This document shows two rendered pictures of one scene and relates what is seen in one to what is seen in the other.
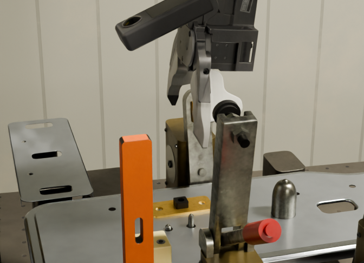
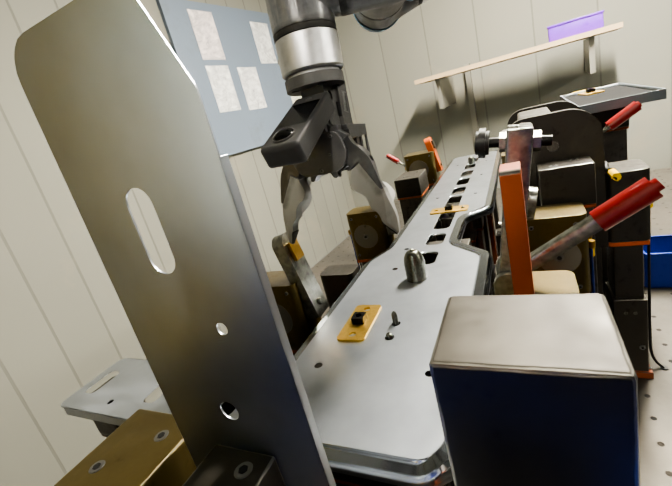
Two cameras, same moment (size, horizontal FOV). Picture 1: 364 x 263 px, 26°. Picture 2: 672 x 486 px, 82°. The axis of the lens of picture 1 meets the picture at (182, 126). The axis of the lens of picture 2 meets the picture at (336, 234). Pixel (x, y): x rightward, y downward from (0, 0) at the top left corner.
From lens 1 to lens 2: 0.74 m
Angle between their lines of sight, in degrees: 44
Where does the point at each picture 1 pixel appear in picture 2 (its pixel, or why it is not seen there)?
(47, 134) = (127, 379)
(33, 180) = not seen: hidden behind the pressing
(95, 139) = (31, 432)
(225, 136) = (532, 143)
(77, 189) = not seen: hidden behind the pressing
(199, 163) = (314, 294)
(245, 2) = (344, 102)
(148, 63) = (50, 346)
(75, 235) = (342, 407)
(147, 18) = (299, 125)
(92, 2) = not seen: outside the picture
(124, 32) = (294, 140)
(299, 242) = (465, 278)
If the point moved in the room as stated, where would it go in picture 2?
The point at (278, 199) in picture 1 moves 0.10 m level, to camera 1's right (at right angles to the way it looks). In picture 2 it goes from (418, 265) to (446, 239)
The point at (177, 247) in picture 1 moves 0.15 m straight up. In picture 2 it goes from (426, 338) to (400, 216)
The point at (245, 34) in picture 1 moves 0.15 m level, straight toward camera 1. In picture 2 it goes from (361, 127) to (474, 103)
